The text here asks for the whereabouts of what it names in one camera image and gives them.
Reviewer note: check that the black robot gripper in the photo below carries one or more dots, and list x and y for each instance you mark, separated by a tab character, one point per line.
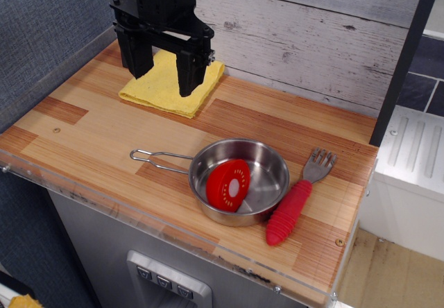
167	24

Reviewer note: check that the red toy tomato slice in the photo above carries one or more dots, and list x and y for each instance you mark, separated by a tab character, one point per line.
228	185

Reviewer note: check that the yellow folded cloth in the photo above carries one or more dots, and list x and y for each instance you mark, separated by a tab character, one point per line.
159	87

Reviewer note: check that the small steel pan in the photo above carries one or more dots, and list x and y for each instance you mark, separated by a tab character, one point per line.
269	179

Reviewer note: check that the clear acrylic table guard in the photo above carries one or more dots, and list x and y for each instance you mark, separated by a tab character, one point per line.
103	229

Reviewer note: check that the grey dispenser button panel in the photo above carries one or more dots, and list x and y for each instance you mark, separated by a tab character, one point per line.
159	285

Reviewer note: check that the yellow sponge piece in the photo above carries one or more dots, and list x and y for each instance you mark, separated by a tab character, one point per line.
24	302

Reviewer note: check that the white toy sink unit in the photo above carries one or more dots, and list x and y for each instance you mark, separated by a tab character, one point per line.
404	200

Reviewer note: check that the red handled metal fork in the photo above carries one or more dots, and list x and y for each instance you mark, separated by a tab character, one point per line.
284	218

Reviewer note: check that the dark grey right post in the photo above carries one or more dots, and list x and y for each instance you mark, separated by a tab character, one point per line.
409	48

